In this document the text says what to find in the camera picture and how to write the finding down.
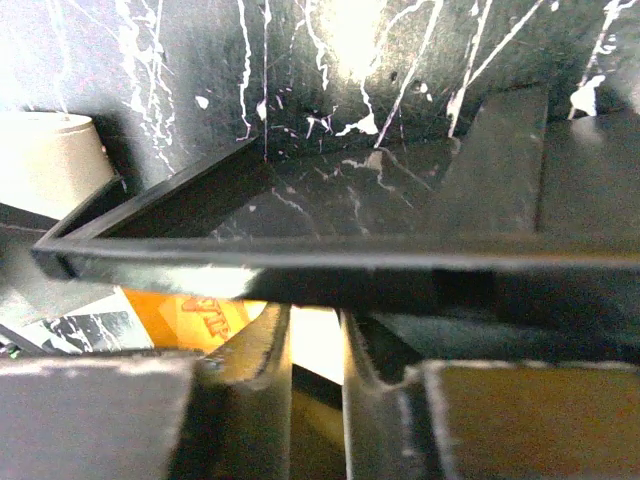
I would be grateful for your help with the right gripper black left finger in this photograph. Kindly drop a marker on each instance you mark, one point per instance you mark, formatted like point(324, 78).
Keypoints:
point(164, 414)

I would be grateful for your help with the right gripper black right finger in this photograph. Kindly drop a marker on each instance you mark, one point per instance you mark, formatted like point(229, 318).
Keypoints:
point(410, 417)

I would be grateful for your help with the black plastic card box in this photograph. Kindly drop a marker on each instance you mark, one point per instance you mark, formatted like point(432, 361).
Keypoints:
point(519, 242)

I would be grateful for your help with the beige leather card holder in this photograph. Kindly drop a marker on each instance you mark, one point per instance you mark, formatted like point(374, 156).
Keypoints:
point(51, 162)

